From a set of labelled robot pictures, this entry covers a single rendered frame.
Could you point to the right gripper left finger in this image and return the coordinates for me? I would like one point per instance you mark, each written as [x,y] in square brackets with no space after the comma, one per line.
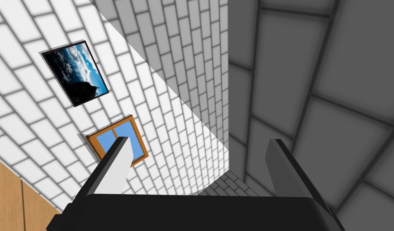
[115,173]

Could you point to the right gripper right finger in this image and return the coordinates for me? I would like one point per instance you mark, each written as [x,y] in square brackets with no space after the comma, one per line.
[288,175]

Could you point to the wooden framed window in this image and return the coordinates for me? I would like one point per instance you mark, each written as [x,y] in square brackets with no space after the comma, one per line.
[132,134]

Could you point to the black framed sky picture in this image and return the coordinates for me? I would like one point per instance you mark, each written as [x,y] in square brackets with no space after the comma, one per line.
[75,73]

